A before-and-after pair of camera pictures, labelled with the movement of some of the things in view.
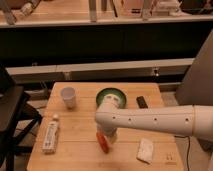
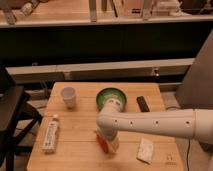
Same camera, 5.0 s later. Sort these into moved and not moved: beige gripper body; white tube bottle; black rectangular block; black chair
Moved: beige gripper body
Not moved: white tube bottle; black chair; black rectangular block
